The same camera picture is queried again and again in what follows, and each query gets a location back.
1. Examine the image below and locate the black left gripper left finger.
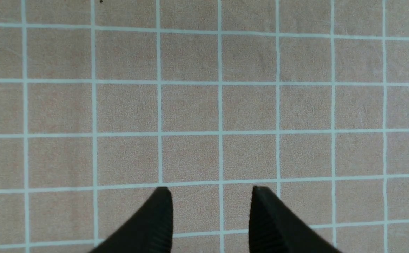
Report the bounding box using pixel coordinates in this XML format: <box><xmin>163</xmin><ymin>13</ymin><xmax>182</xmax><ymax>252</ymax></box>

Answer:
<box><xmin>90</xmin><ymin>186</ymin><xmax>173</xmax><ymax>253</ymax></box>

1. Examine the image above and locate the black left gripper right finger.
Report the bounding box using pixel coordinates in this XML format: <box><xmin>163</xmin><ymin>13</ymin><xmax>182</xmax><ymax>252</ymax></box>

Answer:
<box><xmin>248</xmin><ymin>186</ymin><xmax>340</xmax><ymax>253</ymax></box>

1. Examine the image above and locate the pink checkered tablecloth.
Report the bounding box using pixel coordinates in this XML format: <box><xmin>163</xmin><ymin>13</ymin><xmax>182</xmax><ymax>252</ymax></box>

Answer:
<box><xmin>0</xmin><ymin>0</ymin><xmax>409</xmax><ymax>253</ymax></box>

